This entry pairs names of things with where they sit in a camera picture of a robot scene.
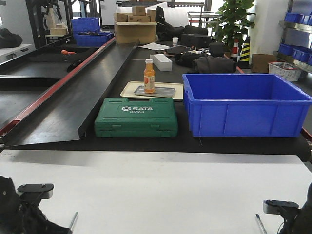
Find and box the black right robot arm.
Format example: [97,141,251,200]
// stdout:
[279,184,312,234]

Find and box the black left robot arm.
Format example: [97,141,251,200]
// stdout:
[0,176,72,234]

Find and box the beige plastic tray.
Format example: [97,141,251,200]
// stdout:
[120,81,184,102]

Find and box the green SATA tool case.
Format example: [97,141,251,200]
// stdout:
[94,97,178,137]

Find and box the orange juice bottle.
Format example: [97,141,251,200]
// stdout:
[144,58,155,94]

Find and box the white rectangular box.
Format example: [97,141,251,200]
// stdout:
[150,54,173,72]

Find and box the large blue plastic bin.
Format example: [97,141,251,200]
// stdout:
[182,74,312,137]

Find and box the white paper cup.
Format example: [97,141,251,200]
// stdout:
[172,37,179,46]

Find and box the large cardboard box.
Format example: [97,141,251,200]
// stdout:
[115,22,156,44]

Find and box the black metal chute ramp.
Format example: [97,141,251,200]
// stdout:
[0,39,137,148]

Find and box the red white traffic cone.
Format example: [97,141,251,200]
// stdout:
[231,39,239,62]

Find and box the black yellow striped cone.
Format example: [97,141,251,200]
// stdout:
[238,36,251,69]

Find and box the small blue bin back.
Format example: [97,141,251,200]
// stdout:
[71,17,113,47]

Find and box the brown cardboard box floor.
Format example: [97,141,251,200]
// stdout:
[251,54,277,73]

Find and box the green potted plant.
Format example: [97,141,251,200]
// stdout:
[207,0,254,49]

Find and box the white plastic basket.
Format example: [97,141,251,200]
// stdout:
[268,62,302,82]

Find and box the steel roller shelf rack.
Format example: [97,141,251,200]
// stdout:
[274,0,312,74]

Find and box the orange handled tool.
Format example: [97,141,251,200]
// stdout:
[61,50,76,55]

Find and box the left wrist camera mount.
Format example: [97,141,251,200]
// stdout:
[17,183,54,206]

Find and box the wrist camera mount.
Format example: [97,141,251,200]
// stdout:
[263,199,299,220]
[17,183,54,206]

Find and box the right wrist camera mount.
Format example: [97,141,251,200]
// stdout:
[263,199,299,220]

